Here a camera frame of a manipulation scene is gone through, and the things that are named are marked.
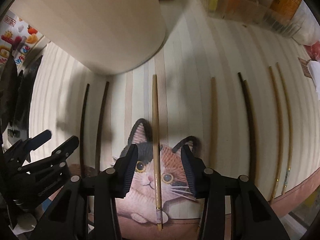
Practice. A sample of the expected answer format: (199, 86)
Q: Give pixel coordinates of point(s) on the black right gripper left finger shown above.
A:
(113, 183)

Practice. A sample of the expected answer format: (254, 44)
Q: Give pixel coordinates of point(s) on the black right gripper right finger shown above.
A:
(207, 184)

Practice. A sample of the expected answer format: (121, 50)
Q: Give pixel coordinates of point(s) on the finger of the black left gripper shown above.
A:
(65, 150)
(34, 143)

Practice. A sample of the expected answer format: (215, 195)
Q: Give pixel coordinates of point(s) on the black chopstick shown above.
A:
(251, 128)

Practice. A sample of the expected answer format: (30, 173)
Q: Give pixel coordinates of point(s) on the textured brown wooden chopstick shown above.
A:
(254, 126)

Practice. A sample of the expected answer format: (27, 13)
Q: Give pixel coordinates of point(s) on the dark brown chopstick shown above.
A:
(82, 129)
(99, 130)

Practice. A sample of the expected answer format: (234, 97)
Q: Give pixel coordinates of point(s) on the dark brown chopstick far left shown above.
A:
(82, 129)

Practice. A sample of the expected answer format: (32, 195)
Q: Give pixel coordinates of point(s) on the light bamboo chopstick, decorated end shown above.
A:
(156, 153)

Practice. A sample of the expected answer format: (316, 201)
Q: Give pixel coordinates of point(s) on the striped cat placemat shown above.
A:
(198, 48)

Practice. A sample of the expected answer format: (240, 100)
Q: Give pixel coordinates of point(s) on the light bamboo chopstick inner right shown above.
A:
(279, 117)

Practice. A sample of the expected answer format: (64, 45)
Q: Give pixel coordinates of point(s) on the light bamboo chopstick outer right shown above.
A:
(289, 129)

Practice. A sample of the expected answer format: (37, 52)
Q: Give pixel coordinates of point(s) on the beige cylindrical utensil holder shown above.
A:
(107, 36)

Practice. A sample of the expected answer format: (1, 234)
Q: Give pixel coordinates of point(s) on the brown cardboard label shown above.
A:
(304, 65)

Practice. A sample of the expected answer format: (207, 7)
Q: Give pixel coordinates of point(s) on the white folded paper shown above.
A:
(314, 70)

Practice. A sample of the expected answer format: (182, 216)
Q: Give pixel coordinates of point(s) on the red cloth bundle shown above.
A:
(313, 51)

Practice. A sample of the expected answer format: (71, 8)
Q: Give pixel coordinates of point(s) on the white plastic bag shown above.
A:
(308, 33)

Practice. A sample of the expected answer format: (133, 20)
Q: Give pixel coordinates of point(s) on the clear plastic storage bin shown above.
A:
(285, 17)

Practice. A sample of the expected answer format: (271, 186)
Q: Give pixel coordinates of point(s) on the colourful fruit wall sticker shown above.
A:
(18, 38)

